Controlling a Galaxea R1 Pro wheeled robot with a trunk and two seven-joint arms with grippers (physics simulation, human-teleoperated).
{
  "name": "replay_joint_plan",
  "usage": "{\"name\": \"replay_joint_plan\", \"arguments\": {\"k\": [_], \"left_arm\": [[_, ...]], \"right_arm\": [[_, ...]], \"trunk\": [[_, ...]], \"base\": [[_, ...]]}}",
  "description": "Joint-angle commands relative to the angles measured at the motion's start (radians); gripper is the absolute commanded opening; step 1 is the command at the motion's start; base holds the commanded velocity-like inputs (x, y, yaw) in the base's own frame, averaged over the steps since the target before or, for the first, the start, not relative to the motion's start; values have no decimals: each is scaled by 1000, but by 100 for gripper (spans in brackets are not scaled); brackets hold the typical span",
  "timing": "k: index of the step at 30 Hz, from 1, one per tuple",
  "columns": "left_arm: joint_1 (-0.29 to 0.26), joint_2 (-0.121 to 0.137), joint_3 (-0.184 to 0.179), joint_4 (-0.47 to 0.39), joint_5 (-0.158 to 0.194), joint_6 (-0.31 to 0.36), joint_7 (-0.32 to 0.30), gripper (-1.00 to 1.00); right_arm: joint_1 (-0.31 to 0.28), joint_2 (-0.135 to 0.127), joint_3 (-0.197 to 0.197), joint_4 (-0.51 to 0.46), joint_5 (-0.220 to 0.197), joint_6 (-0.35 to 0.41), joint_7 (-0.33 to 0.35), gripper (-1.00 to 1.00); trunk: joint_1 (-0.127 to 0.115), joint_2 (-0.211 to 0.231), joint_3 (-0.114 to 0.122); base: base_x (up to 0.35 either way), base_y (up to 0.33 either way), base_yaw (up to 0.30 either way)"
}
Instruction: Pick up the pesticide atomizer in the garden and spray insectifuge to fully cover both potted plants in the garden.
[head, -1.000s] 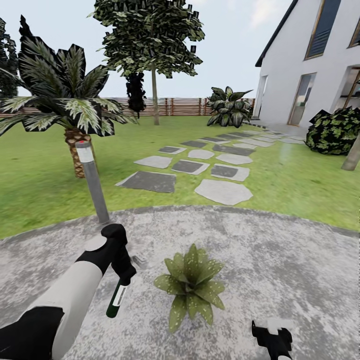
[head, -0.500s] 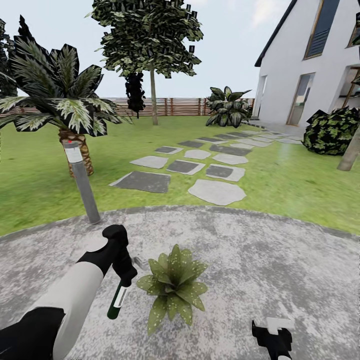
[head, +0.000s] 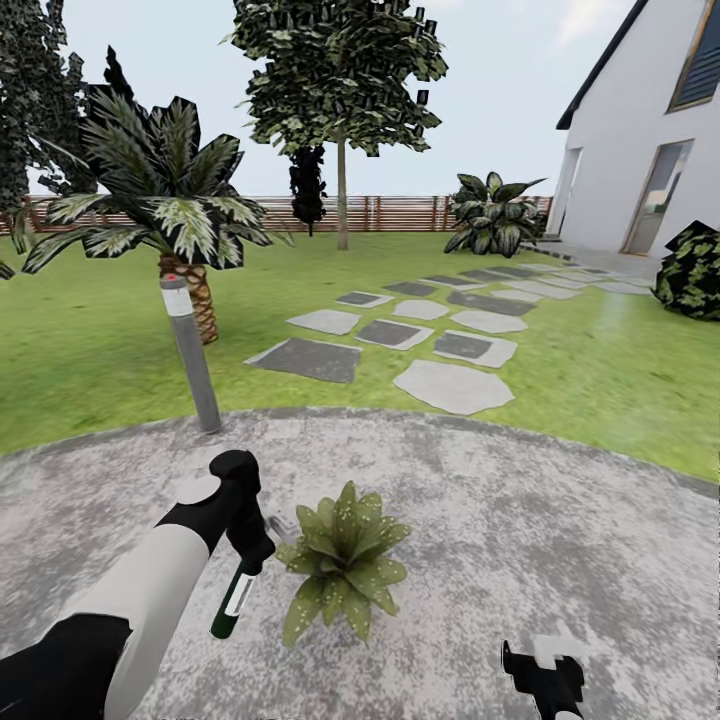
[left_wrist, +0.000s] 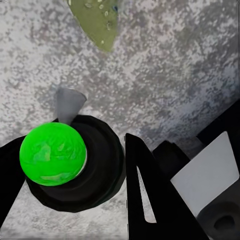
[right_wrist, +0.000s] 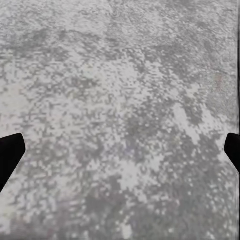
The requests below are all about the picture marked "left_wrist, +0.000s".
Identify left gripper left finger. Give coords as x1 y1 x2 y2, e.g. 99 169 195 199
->
0 136 26 228

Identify insectifuge atomizer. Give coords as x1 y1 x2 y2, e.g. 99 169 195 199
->
19 87 127 213

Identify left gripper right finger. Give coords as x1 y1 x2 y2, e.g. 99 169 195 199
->
125 133 210 240

